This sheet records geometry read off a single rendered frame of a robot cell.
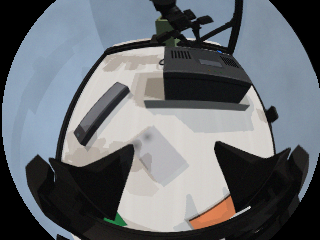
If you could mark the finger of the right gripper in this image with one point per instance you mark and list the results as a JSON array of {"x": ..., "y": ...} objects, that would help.
[
  {"x": 197, "y": 35},
  {"x": 180, "y": 37}
]

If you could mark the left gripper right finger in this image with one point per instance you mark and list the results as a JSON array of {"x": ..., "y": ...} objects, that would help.
[{"x": 245, "y": 173}]

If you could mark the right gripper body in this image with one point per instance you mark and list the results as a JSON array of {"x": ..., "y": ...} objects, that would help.
[{"x": 174, "y": 33}]

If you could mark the orange flat rectangular slab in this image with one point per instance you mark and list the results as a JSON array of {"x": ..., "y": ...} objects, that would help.
[{"x": 221, "y": 212}]

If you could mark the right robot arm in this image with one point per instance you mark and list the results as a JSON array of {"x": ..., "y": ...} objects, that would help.
[{"x": 180, "y": 20}]

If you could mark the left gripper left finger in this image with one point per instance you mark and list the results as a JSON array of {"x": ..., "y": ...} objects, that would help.
[{"x": 102, "y": 182}]

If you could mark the green flat square tile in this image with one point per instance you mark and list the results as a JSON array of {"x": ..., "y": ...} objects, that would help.
[{"x": 118, "y": 220}]

